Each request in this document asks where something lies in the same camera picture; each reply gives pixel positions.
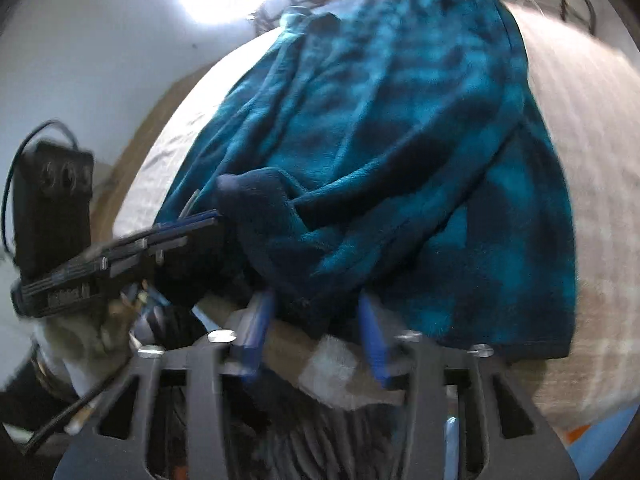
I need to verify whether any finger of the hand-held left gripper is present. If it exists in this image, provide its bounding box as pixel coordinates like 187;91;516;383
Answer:
100;210;226;281

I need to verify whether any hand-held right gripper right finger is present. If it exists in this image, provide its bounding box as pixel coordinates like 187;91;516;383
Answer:
359;294;578;480

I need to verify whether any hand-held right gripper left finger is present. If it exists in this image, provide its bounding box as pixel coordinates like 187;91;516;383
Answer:
52;290;277;480

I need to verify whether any teal plaid fleece jacket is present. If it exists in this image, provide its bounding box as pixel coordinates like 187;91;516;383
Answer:
152;0;578;363

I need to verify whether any person's left forearm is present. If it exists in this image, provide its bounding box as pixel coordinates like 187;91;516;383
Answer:
0;335;71;456

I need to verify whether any person's left hand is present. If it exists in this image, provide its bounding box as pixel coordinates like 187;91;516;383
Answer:
44;284;152;387

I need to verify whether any person's striped clothing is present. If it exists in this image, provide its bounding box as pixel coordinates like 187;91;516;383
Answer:
132;305;461;480

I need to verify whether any blue plastic sheet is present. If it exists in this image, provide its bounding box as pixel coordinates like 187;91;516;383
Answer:
565;430;606;466

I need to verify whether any beige checked blanket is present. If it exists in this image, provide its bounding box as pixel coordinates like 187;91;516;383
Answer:
107;0;640;431

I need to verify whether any black metal tube frame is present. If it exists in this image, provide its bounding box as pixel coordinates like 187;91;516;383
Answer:
557;0;598;36

